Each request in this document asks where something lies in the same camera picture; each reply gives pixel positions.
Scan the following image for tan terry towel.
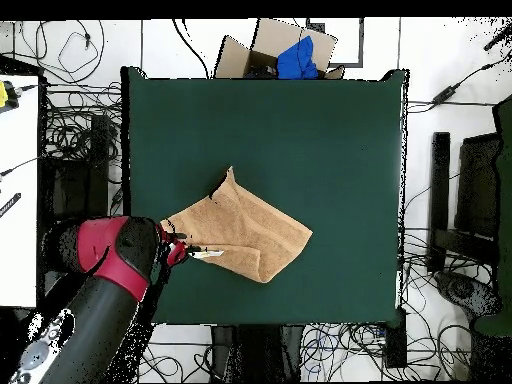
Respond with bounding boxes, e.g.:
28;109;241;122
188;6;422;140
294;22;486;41
159;165;314;284

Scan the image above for black equipment rack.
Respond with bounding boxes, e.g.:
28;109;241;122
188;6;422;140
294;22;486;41
39;113;117;225

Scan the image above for dark green table cloth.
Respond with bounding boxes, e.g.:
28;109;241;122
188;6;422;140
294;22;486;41
120;65;409;326

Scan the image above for white table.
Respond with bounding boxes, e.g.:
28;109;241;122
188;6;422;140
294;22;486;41
0;73;41;309

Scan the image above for black strip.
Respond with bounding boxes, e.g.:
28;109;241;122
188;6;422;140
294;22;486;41
0;192;22;219

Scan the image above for blue cloth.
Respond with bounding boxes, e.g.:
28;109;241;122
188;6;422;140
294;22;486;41
276;35;320;80

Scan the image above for cardboard box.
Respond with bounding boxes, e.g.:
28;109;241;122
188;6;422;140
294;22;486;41
213;17;345;80

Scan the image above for black box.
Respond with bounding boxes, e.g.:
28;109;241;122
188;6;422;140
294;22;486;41
383;307;408;369

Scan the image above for yellow and black tool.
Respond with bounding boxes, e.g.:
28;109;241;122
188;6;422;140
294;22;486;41
0;79;20;115

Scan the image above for black upright bar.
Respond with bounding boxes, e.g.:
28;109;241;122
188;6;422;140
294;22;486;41
427;131;451;273

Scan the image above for grey stand base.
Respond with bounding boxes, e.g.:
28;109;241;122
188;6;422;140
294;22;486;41
434;270;503;321

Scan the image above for black panel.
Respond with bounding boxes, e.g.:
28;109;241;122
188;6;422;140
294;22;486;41
455;133;501;241

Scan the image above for black power adapter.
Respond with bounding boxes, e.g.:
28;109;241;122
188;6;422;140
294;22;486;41
431;84;458;106

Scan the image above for green covered object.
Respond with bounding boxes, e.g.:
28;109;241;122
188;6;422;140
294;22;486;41
473;95;512;337

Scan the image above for black floor cables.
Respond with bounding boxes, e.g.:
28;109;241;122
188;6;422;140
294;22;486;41
137;341;213;383

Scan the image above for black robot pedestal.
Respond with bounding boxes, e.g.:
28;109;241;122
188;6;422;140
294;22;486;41
210;324;305;383

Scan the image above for black cable tangle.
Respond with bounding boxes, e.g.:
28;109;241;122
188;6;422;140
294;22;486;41
39;81;123;193
299;322;389;381
401;227;473;381

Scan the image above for black cable loop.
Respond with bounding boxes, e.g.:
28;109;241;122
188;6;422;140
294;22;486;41
35;19;106;86

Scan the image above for black square frame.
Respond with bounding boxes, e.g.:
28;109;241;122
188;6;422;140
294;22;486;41
305;17;365;68

